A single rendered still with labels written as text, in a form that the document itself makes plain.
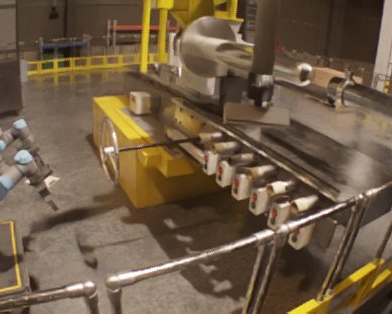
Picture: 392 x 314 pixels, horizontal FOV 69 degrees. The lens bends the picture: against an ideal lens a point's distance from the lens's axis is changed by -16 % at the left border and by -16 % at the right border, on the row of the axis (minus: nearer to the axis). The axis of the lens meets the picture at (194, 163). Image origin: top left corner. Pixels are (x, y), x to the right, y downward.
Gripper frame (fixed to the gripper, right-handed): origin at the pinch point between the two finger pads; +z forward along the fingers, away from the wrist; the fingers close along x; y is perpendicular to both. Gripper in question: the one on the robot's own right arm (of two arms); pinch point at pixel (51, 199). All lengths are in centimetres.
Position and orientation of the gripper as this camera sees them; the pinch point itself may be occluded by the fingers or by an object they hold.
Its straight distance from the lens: 168.6
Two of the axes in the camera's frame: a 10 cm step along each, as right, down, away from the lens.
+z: 1.7, 6.9, 7.0
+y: -7.8, 5.3, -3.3
